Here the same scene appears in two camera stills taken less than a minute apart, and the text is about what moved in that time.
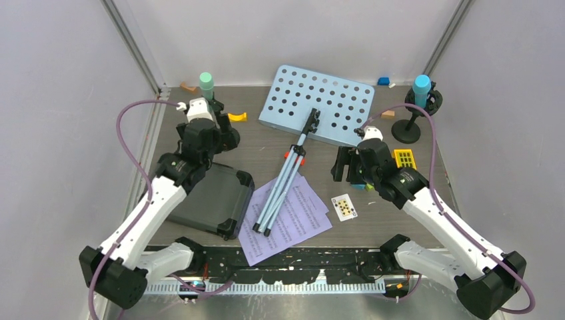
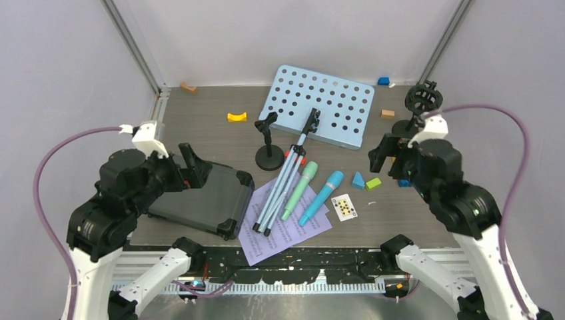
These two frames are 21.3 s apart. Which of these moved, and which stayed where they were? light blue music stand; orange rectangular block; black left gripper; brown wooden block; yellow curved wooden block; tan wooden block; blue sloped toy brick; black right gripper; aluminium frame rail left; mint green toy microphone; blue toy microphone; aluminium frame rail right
Moved: blue toy microphone; black right gripper; mint green toy microphone; black left gripper
Stayed: blue sloped toy brick; brown wooden block; aluminium frame rail right; aluminium frame rail left; orange rectangular block; tan wooden block; light blue music stand; yellow curved wooden block
